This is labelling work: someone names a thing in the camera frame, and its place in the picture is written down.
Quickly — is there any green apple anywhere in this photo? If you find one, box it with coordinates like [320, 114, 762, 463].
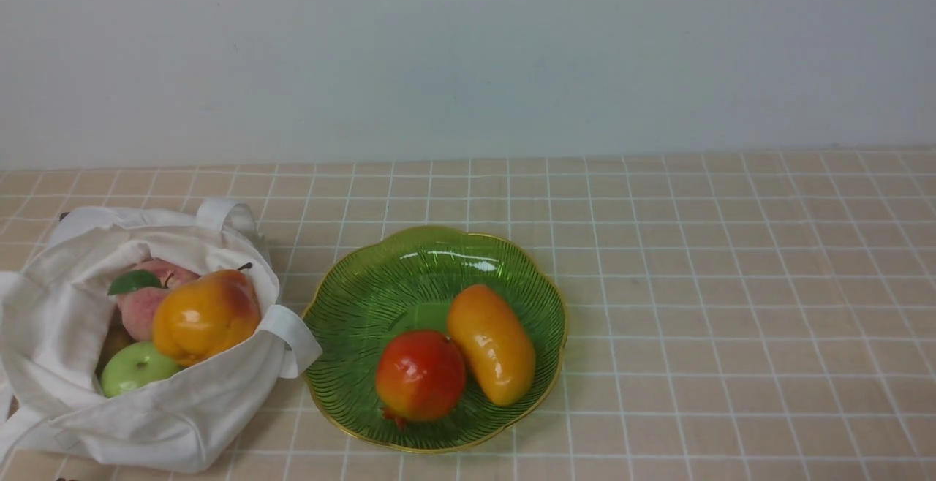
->
[100, 341, 183, 398]

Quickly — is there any red pomegranate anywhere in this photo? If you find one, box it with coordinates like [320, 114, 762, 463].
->
[375, 329, 466, 431]

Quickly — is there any green glass leaf plate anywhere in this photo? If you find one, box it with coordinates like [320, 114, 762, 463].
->
[303, 227, 569, 453]

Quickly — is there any brown fruit in bag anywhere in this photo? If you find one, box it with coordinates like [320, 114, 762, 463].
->
[96, 310, 136, 377]

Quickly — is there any orange yellow mango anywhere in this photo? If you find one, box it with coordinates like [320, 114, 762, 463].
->
[447, 284, 536, 406]

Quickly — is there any pink peach with leaf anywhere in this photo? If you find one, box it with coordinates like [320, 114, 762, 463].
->
[107, 258, 200, 341]

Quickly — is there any white cloth tote bag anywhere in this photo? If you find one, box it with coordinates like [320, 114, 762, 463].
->
[2, 198, 322, 472]

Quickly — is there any yellow orange pear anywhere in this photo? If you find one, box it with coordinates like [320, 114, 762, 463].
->
[151, 262, 262, 367]

